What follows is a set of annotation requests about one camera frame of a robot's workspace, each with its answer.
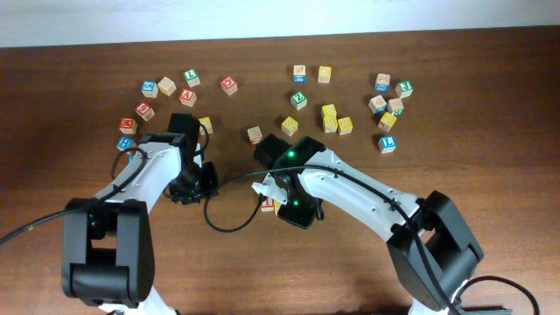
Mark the yellow block upper centre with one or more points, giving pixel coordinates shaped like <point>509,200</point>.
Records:
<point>328,110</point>

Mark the yellow block lower centre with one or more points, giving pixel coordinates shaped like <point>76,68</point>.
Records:
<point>330,124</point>

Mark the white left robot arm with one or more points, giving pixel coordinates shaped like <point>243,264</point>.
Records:
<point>108,258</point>

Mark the yellow block beside centre pair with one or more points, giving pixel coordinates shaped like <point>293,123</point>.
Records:
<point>345,125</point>

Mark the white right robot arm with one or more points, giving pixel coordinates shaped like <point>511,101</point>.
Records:
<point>433,250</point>

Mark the green letter Z block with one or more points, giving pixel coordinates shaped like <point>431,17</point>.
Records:
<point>298,100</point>

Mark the yellow block right cluster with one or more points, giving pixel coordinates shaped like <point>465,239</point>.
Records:
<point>387,121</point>

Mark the red letter Q block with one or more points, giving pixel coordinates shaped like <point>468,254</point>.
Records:
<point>229,85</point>

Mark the blue letter G block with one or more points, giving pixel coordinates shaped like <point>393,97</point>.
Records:
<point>149,89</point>

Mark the red letter I block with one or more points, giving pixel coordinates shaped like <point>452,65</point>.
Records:
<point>268,205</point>

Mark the wooden block green side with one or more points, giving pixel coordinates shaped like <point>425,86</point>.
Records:
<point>395,106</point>

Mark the red letter M block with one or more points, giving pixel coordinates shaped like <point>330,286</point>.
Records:
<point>128,126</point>

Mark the red number 6 block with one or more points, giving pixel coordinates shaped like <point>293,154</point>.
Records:
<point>145,111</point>

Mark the yellow block top row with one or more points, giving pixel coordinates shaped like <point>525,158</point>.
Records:
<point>324,74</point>

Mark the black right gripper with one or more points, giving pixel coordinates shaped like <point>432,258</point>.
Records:
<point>302,219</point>

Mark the green letter J block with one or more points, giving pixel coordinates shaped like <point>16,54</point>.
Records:
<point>404,89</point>

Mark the blue letter L block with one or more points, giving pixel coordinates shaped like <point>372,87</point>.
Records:
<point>387,144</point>

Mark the red letter A block left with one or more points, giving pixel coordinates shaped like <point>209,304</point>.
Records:
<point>187,97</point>

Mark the yellow framed wooden block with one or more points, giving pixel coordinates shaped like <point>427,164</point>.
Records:
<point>206,126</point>

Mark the yellow letter C block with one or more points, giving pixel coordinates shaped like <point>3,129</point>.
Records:
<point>277,207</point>

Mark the wooden block blue edge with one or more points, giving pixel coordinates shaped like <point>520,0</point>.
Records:
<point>377,104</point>

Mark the wooden H block blue side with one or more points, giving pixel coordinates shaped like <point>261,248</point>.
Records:
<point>382,82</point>

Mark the green letter L block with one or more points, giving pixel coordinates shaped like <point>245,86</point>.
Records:
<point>192,78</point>

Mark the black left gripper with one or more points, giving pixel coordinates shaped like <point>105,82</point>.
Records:
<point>208,189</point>

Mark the plain wooden block top left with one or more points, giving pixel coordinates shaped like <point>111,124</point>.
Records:
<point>166,86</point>

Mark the yellow block mid centre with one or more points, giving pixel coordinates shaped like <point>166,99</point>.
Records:
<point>289,126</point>

